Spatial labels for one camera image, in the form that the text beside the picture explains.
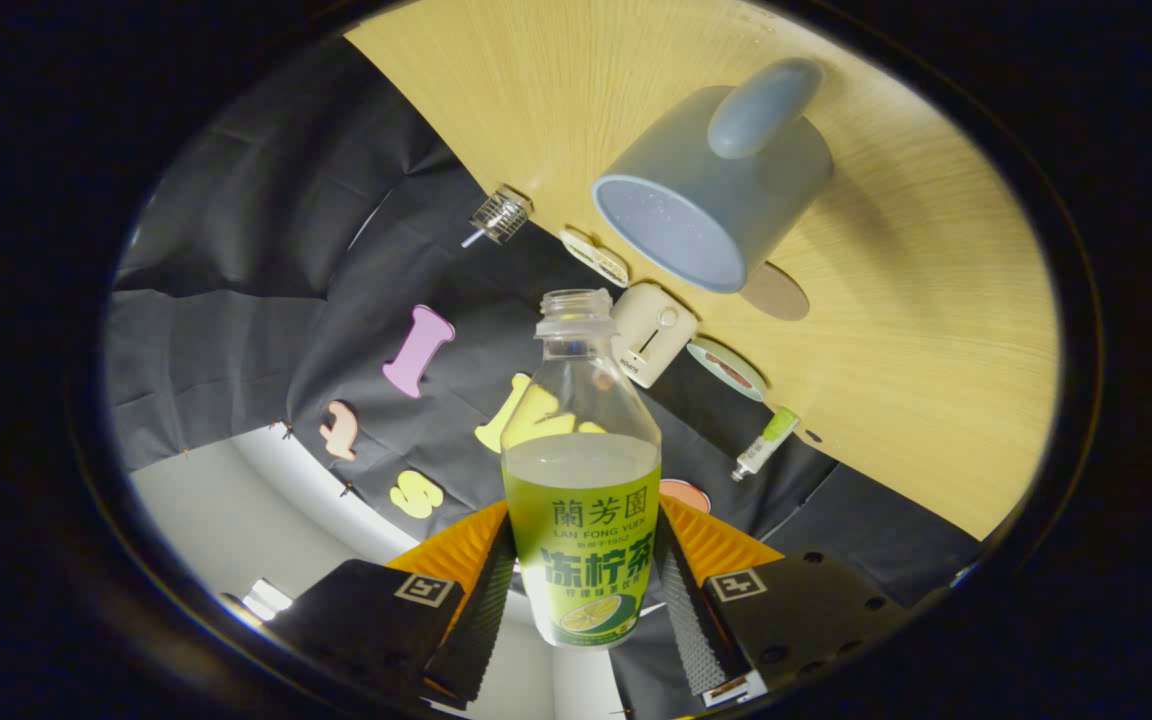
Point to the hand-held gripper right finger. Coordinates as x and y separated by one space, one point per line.
686 625

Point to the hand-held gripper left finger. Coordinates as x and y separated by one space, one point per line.
481 630

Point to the clear green label juice bottle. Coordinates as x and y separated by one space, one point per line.
581 530

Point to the round brown coaster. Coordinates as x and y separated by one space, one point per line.
781 295

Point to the light blue cup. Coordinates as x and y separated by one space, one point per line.
726 180

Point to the slim white green bottle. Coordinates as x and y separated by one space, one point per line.
764 445

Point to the ceiling light panel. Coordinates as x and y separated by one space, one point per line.
266 598

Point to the brown meat slice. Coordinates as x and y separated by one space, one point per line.
733 372

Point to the pale green plate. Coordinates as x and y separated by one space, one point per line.
721 355

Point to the white toaster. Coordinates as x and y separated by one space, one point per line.
651 335

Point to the white divided dish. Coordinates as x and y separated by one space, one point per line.
593 257

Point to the white spoon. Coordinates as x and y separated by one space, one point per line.
473 239

